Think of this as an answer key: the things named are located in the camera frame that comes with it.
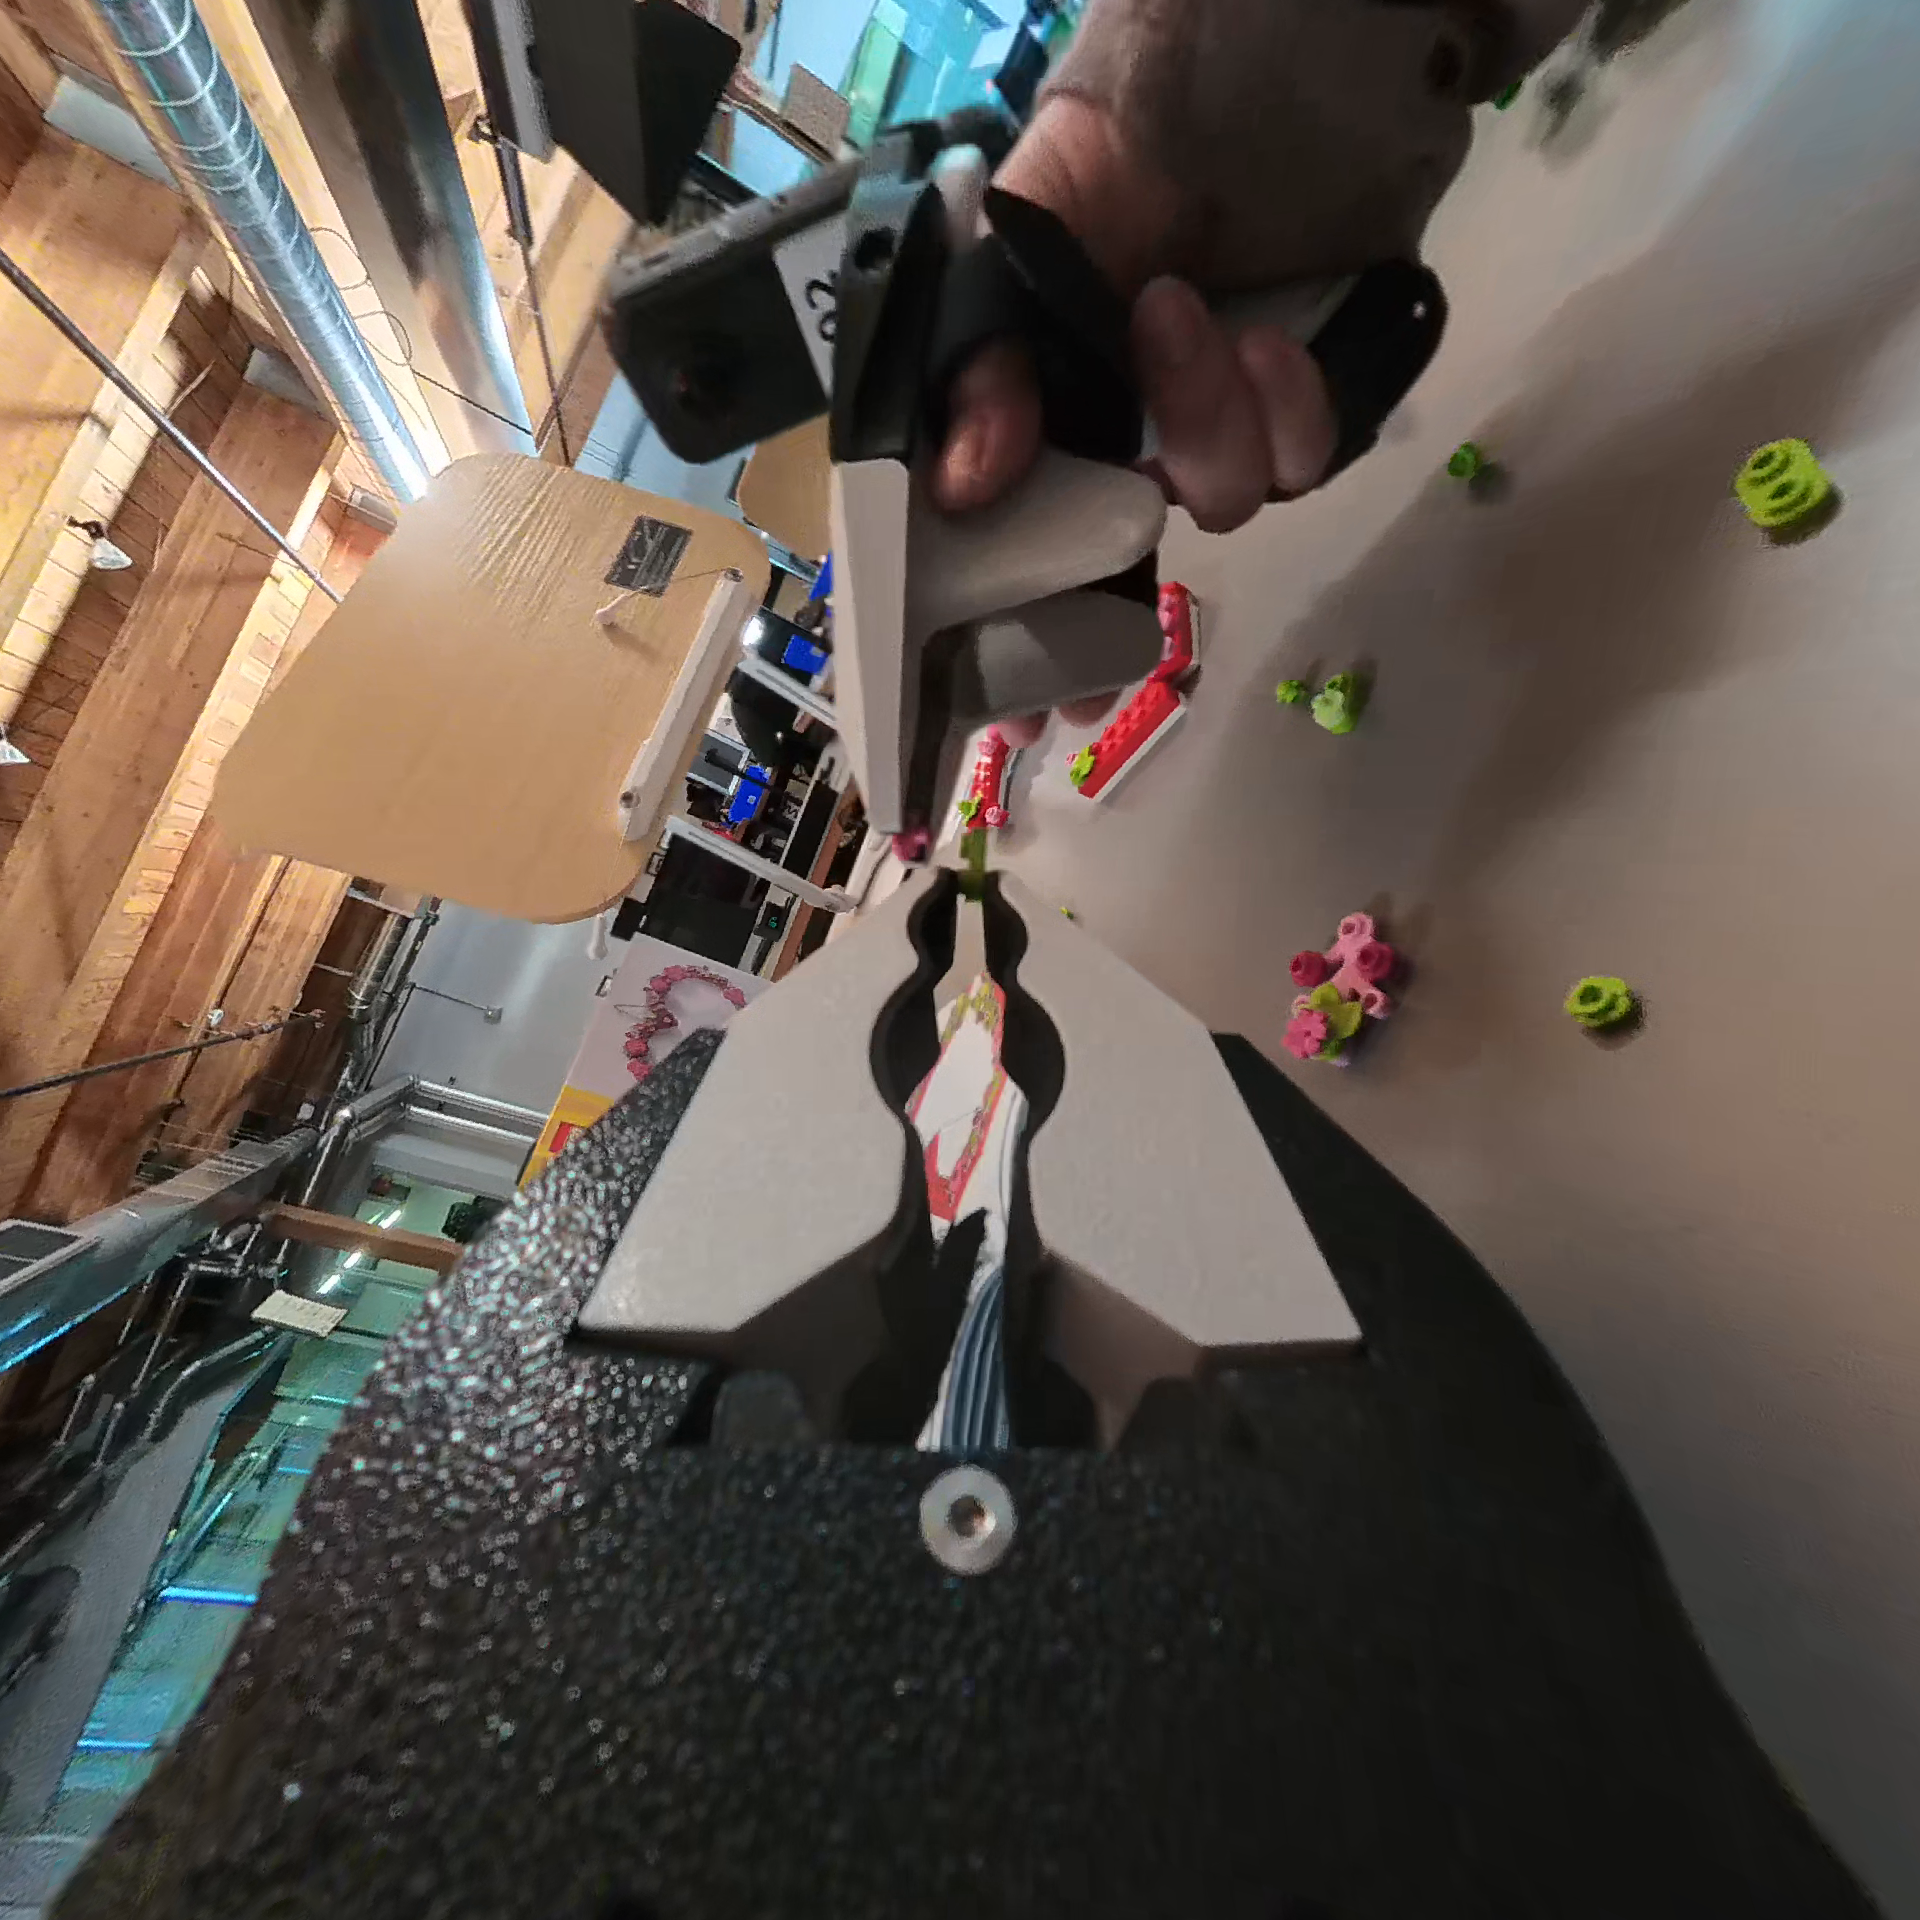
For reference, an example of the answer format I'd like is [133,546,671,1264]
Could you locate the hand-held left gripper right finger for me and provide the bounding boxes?
[982,870,1368,1448]

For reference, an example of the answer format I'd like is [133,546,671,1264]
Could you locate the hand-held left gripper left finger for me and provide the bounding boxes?
[572,868,984,1444]

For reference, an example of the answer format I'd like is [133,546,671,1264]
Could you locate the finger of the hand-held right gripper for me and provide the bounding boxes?
[827,455,966,863]

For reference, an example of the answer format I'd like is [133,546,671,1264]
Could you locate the pink lego branch flower cluster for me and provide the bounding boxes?
[1278,909,1405,1065]

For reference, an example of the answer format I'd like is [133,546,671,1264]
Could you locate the lime rounded lego plate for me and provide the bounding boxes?
[1728,440,1844,538]

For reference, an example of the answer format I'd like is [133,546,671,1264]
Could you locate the person's right hand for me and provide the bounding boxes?
[922,57,1477,531]

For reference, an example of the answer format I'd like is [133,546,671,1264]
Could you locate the light wooden panel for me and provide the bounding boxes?
[738,418,835,566]
[207,451,772,927]

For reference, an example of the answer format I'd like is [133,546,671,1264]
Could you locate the yellow white toy box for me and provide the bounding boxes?
[513,936,752,1193]

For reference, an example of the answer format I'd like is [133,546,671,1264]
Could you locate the instruction booklet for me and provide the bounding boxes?
[902,970,1037,1448]

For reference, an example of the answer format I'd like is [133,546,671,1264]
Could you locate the black angular panel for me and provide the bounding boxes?
[461,0,746,231]

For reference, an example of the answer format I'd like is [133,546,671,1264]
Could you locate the black computer monitor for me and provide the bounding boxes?
[644,835,783,965]

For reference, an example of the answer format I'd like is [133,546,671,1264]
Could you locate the silver metal pipe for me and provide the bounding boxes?
[320,1069,550,1203]

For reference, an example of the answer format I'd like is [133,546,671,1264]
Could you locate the white desk frame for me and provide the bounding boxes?
[663,808,860,916]

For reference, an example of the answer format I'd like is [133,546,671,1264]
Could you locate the silver ventilation duct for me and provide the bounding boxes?
[80,0,452,506]

